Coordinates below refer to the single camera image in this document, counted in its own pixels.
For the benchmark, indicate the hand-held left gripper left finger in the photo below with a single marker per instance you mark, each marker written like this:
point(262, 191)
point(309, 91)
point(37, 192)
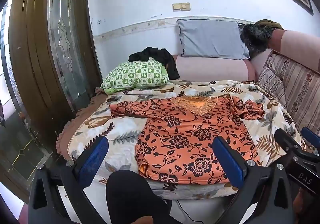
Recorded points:
point(95, 156)

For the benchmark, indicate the striped sofa cushion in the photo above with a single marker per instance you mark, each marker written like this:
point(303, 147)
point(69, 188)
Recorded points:
point(295, 84)

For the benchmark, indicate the dark glass door panel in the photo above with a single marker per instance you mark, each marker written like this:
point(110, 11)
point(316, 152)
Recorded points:
point(17, 154)

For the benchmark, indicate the brown ruffled cloth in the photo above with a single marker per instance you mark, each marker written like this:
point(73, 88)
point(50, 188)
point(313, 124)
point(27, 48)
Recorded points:
point(85, 111)

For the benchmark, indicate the person's black trouser leg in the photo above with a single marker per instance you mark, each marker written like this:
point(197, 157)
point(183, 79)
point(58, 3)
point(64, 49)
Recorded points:
point(130, 194)

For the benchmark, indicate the beige light switch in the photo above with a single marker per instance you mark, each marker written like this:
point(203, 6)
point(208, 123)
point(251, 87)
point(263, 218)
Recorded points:
point(185, 6)
point(177, 7)

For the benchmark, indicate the dark furry cushion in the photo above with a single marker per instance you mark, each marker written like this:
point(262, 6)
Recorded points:
point(255, 36)

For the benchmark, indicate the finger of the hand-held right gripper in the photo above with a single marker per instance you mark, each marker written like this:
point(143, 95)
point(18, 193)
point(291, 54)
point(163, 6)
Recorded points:
point(285, 139)
point(311, 136)

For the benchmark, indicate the green checkered pillow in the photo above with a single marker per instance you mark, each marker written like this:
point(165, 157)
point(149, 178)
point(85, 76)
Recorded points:
point(135, 74)

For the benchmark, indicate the black garment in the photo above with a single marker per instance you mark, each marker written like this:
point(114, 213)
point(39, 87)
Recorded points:
point(160, 55)

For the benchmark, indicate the pink sofa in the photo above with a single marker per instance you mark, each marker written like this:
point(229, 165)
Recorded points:
point(212, 70)

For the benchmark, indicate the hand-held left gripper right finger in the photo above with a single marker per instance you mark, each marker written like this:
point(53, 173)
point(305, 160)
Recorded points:
point(228, 161)

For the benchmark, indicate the wooden door with glass panel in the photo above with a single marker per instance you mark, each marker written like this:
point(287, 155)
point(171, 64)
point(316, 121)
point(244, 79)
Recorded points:
point(32, 64)

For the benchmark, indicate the orange floral shirt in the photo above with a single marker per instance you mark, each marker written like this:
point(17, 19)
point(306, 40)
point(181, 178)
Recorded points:
point(180, 139)

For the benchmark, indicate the olive cloth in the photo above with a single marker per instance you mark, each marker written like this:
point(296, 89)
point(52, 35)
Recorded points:
point(268, 24)

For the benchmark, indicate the leaf print blanket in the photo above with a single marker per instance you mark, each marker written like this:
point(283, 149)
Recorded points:
point(120, 129)

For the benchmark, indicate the grey pillow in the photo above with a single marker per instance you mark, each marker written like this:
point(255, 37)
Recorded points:
point(210, 39)

